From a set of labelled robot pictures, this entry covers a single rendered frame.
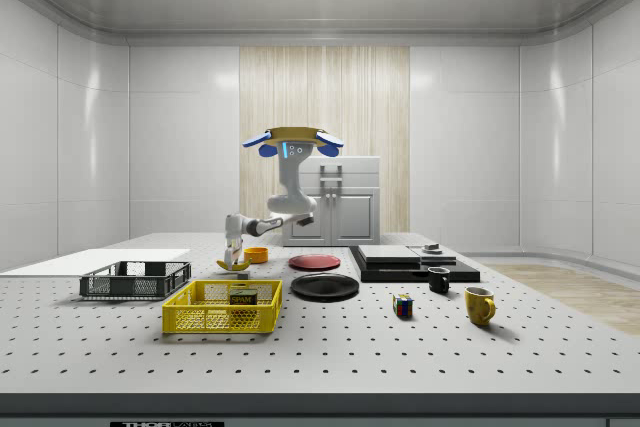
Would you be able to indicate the black plate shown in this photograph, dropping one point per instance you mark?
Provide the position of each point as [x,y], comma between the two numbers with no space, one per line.
[325,287]

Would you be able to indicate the black stove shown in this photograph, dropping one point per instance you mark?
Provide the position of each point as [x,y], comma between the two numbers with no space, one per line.
[395,259]

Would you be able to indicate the white cabinet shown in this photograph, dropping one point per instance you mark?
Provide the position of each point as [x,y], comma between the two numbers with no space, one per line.
[350,207]

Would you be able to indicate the dark grey basket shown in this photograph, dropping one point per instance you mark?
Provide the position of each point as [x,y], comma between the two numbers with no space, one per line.
[130,287]

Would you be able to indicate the white board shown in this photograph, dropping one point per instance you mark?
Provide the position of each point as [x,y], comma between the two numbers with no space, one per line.
[90,262]

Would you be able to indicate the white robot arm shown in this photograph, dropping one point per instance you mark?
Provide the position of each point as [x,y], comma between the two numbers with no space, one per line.
[291,172]

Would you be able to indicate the black mug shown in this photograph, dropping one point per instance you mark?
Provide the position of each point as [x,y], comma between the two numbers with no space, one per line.
[437,281]

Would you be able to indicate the yellow bowl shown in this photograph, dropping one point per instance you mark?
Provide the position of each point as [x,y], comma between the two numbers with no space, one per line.
[256,256]

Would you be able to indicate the red plate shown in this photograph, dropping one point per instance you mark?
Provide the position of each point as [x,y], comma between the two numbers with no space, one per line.
[314,262]

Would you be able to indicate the yellow banana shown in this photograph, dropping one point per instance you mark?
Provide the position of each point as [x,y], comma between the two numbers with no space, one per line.
[243,265]

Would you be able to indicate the flat-sided can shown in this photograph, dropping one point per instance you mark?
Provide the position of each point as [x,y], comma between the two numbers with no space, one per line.
[243,298]

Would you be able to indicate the many-coloured puzzle cube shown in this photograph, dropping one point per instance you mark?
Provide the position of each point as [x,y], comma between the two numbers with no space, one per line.
[403,306]

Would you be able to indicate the tan drone with blue rotors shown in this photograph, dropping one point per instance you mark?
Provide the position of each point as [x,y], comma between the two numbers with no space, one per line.
[295,133]

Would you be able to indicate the yellow mug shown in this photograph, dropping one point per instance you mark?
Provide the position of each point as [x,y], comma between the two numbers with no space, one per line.
[477,307]

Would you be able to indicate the yellow basket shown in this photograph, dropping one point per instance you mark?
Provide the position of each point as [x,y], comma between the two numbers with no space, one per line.
[220,319]

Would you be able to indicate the grey cube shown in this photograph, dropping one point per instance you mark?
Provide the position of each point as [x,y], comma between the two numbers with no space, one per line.
[243,276]

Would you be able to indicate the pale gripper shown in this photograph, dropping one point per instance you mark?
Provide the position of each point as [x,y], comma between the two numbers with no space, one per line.
[232,254]

